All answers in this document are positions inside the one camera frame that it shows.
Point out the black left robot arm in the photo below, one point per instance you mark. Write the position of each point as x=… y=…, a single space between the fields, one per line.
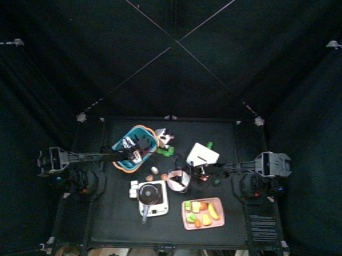
x=85 y=156

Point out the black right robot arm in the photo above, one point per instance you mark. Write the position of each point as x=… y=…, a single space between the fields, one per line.
x=259 y=164

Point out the pink toy pot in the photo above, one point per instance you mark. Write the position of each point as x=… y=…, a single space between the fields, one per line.
x=177 y=184

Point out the orange-red toy apple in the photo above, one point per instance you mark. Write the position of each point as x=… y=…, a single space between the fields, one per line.
x=165 y=176

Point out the teal basket with orange rim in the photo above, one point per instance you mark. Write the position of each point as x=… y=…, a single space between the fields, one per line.
x=126 y=144

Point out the small red toy piece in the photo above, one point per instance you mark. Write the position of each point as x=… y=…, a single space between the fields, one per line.
x=204 y=178

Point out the white square box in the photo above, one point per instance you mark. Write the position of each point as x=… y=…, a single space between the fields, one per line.
x=204 y=154

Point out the dark green toy piece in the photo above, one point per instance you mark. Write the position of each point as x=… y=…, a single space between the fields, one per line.
x=217 y=182

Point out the white toy egg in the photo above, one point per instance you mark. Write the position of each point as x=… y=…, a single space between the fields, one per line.
x=154 y=170

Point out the green toy vegetable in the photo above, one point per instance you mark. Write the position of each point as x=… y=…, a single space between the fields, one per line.
x=166 y=152

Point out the brown toy food piece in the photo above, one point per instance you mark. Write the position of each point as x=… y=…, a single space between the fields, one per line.
x=150 y=178

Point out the white and black toy figure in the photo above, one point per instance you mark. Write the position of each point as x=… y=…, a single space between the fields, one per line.
x=165 y=136

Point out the small green toy piece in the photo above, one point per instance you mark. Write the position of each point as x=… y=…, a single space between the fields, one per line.
x=209 y=145

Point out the light green toy food slice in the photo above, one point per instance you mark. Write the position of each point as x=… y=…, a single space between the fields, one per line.
x=188 y=205

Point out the pale yellow toy food block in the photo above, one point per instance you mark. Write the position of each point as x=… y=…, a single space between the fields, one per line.
x=196 y=206

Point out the white cube block stack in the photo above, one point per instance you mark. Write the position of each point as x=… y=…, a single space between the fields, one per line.
x=134 y=189

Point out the orange toy food piece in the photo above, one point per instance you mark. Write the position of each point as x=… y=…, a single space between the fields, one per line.
x=204 y=206

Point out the black toy frying pan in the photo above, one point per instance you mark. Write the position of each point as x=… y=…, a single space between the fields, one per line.
x=150 y=194

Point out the white toy stove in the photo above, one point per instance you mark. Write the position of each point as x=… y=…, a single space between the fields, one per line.
x=158 y=207

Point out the yellow toy banana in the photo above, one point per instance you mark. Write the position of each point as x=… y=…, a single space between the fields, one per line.
x=215 y=212

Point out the green toy food chunk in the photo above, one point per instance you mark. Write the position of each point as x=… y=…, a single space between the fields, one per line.
x=192 y=218

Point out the yellow toy food wedge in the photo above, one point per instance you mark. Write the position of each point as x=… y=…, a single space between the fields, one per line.
x=207 y=219

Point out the orange toy carrot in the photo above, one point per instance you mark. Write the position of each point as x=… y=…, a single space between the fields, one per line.
x=199 y=223

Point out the pink tray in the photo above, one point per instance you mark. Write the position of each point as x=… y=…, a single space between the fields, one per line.
x=219 y=224

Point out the white text label sticker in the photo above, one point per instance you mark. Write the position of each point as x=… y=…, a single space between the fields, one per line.
x=264 y=226

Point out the grey frame corner bracket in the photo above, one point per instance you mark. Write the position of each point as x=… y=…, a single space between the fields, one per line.
x=81 y=117
x=18 y=42
x=333 y=44
x=260 y=121

